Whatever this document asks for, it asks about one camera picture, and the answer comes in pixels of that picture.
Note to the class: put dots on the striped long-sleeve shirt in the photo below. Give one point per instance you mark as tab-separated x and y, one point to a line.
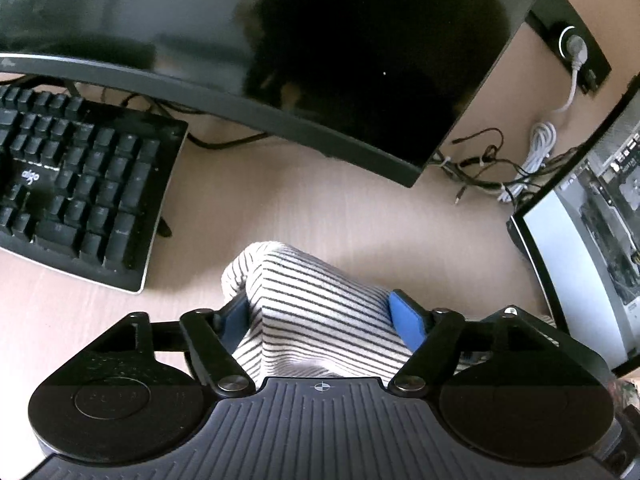
320	320

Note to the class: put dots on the black curved monitor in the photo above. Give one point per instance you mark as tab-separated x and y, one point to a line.
250	40

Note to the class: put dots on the black mechanical keyboard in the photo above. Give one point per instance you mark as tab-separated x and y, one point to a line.
85	180

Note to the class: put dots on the white glass-sided computer case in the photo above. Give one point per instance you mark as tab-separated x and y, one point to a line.
575	250

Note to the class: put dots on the black wall socket panel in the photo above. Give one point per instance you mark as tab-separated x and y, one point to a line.
550	25

